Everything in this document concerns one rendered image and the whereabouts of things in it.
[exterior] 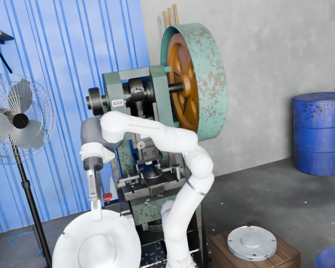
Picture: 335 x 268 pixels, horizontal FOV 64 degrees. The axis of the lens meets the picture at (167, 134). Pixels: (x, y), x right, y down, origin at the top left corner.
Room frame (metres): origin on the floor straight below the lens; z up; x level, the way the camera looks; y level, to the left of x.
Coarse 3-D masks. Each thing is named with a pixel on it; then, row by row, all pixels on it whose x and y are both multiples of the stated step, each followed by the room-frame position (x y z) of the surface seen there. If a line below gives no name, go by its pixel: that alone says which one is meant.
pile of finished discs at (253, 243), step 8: (232, 232) 1.54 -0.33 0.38; (240, 232) 1.53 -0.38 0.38; (248, 232) 1.52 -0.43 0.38; (256, 232) 1.50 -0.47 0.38; (264, 232) 1.49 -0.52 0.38; (232, 240) 1.46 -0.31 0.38; (240, 240) 1.45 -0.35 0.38; (248, 240) 1.43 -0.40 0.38; (256, 240) 1.42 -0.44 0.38; (264, 240) 1.42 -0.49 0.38; (272, 240) 1.42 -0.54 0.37; (232, 248) 1.39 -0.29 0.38; (240, 248) 1.38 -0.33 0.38; (248, 248) 1.37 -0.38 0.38; (256, 248) 1.36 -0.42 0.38; (264, 248) 1.35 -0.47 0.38; (272, 248) 1.34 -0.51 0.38; (240, 256) 1.33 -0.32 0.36; (248, 256) 1.30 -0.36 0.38; (256, 256) 1.30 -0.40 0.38; (264, 256) 1.30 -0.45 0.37
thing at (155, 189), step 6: (144, 174) 1.77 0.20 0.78; (150, 174) 1.74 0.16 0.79; (156, 174) 1.73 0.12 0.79; (162, 174) 1.72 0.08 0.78; (150, 180) 1.66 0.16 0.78; (156, 180) 1.64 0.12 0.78; (162, 180) 1.63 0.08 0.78; (168, 180) 1.61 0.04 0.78; (150, 186) 1.57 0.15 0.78; (156, 186) 1.58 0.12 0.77; (162, 186) 1.71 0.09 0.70; (150, 192) 1.69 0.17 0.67; (156, 192) 1.70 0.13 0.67; (162, 192) 1.71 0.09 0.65
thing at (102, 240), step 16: (80, 224) 0.84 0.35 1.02; (96, 224) 0.84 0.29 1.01; (112, 224) 0.84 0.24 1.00; (128, 224) 0.83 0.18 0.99; (64, 240) 0.81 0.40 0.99; (80, 240) 0.81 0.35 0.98; (96, 240) 0.80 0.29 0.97; (112, 240) 0.80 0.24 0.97; (128, 240) 0.80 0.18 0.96; (64, 256) 0.77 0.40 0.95; (80, 256) 0.77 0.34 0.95; (96, 256) 0.76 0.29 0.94; (112, 256) 0.76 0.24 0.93; (128, 256) 0.76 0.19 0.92
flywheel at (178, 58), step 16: (176, 48) 2.06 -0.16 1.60; (176, 64) 2.13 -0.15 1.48; (192, 64) 1.69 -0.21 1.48; (176, 80) 2.19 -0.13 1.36; (192, 80) 1.82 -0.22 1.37; (176, 96) 2.22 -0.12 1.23; (192, 96) 1.86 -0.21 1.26; (176, 112) 2.18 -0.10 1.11; (192, 112) 1.90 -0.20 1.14; (192, 128) 1.83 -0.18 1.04
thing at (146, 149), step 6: (144, 114) 1.86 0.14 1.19; (138, 138) 1.78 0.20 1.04; (144, 138) 1.79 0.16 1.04; (150, 138) 1.80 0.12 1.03; (138, 144) 1.76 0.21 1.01; (144, 144) 1.77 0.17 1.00; (150, 144) 1.80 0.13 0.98; (138, 150) 1.78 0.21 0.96; (144, 150) 1.75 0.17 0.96; (150, 150) 1.76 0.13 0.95; (156, 150) 1.80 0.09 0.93; (138, 156) 1.78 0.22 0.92; (144, 156) 1.75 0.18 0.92; (150, 156) 1.76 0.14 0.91; (156, 156) 1.77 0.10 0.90
